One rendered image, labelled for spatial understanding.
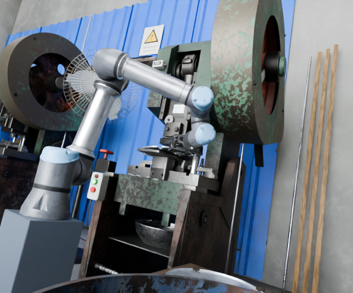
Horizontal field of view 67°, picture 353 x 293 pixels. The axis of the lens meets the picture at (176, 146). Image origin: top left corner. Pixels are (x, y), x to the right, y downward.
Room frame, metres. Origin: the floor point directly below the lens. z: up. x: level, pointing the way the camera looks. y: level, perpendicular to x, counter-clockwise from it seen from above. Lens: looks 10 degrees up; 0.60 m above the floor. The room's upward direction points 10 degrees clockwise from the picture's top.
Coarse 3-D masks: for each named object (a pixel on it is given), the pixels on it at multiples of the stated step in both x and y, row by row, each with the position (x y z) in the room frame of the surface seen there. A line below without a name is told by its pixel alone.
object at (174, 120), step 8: (176, 104) 1.47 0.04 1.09; (168, 112) 1.50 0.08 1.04; (176, 112) 1.47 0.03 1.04; (184, 112) 1.44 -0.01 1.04; (168, 120) 1.47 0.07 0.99; (176, 120) 1.46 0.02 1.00; (184, 120) 1.44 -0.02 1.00; (168, 128) 1.44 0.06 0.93; (176, 128) 1.41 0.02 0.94; (184, 128) 1.43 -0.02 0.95; (168, 136) 1.45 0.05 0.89
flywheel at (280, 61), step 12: (276, 24) 1.41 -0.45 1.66; (264, 36) 1.37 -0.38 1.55; (276, 36) 1.44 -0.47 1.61; (264, 48) 1.40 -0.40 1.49; (276, 48) 1.48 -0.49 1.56; (264, 60) 1.25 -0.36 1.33; (276, 60) 1.22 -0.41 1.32; (264, 72) 1.25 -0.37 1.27; (276, 72) 1.24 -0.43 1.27; (264, 84) 1.53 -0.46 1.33; (276, 84) 1.59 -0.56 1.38; (264, 96) 1.53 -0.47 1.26
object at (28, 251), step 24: (24, 216) 0.84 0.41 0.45; (0, 240) 0.88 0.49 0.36; (24, 240) 0.79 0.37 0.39; (48, 240) 0.85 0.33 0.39; (72, 240) 0.91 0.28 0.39; (0, 264) 0.86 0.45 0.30; (24, 264) 0.80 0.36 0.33; (48, 264) 0.86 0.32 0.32; (72, 264) 0.93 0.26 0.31; (0, 288) 0.83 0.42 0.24; (24, 288) 0.82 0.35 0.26
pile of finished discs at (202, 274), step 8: (168, 272) 0.85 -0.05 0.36; (176, 272) 0.88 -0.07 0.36; (184, 272) 0.89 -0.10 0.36; (192, 272) 0.91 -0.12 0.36; (200, 272) 0.93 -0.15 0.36; (208, 272) 0.94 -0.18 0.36; (216, 272) 0.94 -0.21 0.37; (216, 280) 0.85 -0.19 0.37; (224, 280) 0.88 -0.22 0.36; (232, 280) 0.90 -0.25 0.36; (240, 280) 0.90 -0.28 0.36; (248, 288) 0.85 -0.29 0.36
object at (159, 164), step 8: (144, 152) 1.35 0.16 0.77; (152, 152) 1.29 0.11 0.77; (160, 152) 1.25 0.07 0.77; (160, 160) 1.38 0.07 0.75; (168, 160) 1.36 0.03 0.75; (176, 160) 1.44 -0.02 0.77; (152, 168) 1.40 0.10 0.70; (160, 168) 1.37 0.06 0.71; (168, 168) 1.38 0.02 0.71; (152, 176) 1.39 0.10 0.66; (160, 176) 1.37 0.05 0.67
